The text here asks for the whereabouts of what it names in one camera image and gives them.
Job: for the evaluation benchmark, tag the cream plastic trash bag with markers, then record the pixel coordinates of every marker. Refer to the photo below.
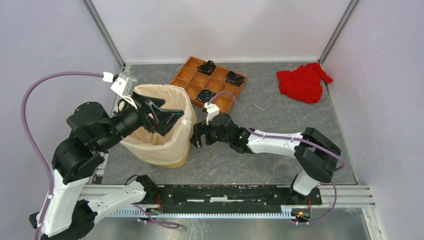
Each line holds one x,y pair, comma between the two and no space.
165,139

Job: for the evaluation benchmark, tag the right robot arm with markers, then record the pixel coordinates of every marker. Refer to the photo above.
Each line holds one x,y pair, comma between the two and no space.
317,155

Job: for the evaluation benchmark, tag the red cloth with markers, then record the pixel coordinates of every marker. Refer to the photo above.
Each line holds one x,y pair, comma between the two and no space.
304,83

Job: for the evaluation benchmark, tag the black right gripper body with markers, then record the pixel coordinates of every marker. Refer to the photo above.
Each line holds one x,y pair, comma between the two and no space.
211,135

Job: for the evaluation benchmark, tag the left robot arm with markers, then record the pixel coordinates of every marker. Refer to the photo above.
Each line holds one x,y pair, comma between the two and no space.
93,133

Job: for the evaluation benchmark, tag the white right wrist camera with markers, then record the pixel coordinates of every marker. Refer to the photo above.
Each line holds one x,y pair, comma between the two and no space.
211,110

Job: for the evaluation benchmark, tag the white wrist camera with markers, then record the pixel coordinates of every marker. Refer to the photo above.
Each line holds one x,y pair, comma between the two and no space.
123,85
211,110

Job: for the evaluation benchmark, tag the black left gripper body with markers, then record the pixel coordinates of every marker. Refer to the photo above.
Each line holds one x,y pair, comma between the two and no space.
149,119

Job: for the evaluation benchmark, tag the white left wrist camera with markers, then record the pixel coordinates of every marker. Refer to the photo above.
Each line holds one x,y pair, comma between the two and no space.
123,85

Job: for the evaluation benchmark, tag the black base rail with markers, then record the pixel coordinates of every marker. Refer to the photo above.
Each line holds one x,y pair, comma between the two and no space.
227,199

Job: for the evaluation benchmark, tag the yellow mesh trash bin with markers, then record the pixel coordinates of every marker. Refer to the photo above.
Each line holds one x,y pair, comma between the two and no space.
172,155

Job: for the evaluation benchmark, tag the orange compartment tray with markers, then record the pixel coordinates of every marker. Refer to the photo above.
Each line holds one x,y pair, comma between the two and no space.
201,87

